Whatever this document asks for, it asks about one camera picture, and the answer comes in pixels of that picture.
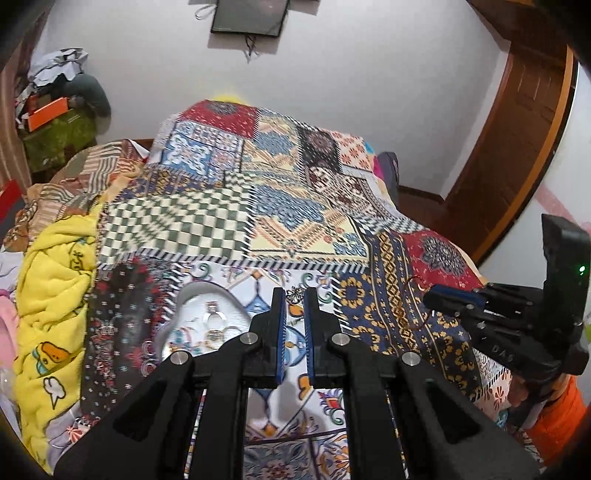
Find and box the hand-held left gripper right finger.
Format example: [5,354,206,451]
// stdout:
[302,287,542,480]

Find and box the green cloth-covered stand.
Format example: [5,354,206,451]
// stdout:
[21,108,98,174]

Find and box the orange box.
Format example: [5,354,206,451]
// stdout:
[25,95,70,133]

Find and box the striped red-brown curtain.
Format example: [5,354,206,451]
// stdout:
[0,46,34,195]

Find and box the grey bag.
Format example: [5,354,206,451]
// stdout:
[378,151,400,205]

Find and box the red-brown cord bracelet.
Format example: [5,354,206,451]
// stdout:
[390,276,439,330]

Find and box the pink cloth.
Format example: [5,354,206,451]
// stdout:
[0,288,20,363]

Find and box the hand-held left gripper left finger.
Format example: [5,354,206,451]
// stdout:
[53,287,287,480]

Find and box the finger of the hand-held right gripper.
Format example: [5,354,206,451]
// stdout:
[431,284,491,308]
[422,290,509,334]

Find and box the clear plastic jewellery tray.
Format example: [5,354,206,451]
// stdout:
[159,282,262,361]

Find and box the yellow cartoon blanket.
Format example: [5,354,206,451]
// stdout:
[13,203,105,472]

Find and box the wooden wardrobe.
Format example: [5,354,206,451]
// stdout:
[466,0,570,62]

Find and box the grey stuffed cushion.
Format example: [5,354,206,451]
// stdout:
[62,74,112,119]

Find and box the pile of clothes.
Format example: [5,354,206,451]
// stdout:
[17,46,89,95]

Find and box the patchwork patterned cloth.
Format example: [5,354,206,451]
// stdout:
[81,99,514,480]

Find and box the person's right forearm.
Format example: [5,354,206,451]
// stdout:
[525,373,588,468]

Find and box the striped brown quilt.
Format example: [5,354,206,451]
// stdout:
[8,138,149,252]

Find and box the wooden door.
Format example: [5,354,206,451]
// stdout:
[442,50,579,265]

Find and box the floral bedsheet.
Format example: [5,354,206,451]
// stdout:
[18,348,514,468]

